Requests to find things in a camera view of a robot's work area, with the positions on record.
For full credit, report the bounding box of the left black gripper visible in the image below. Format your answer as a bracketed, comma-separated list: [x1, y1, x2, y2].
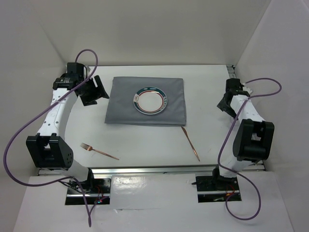
[79, 75, 109, 106]

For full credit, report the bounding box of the aluminium rail right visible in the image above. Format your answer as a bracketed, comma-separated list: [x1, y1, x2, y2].
[224, 65, 265, 172]

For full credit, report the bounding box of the white plate green red rim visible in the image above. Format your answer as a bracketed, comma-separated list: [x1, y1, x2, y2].
[133, 87, 168, 115]

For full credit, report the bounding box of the aluminium rail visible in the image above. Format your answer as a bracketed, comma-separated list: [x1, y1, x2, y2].
[38, 164, 266, 176]
[224, 65, 265, 172]

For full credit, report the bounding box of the aluminium rail front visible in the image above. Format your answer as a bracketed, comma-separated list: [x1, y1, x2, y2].
[38, 164, 266, 176]

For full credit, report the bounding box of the copper fork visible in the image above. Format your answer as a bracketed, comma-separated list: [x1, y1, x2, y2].
[80, 143, 120, 160]

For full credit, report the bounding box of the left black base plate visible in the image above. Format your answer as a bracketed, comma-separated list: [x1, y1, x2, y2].
[60, 177, 112, 205]

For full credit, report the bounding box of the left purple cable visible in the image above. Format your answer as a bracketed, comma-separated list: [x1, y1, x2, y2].
[3, 49, 102, 228]

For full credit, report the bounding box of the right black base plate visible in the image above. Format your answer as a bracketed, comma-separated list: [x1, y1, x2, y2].
[191, 176, 241, 203]

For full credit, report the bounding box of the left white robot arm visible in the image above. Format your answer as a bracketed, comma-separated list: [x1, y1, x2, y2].
[26, 62, 109, 193]

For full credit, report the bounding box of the copper knife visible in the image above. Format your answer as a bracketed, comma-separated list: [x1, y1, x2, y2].
[181, 126, 200, 162]

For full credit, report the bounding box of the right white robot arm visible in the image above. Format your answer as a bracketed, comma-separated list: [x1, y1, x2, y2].
[211, 78, 275, 190]

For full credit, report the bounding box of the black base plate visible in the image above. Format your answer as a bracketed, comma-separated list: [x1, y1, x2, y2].
[60, 177, 112, 205]
[191, 176, 241, 203]

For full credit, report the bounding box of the purple cable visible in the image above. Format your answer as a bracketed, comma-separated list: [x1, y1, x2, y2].
[217, 77, 282, 221]
[3, 49, 102, 228]

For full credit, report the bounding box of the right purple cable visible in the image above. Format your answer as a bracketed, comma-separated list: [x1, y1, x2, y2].
[217, 77, 282, 221]

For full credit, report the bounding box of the grey cloth napkin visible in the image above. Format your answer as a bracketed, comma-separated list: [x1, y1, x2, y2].
[105, 76, 186, 126]

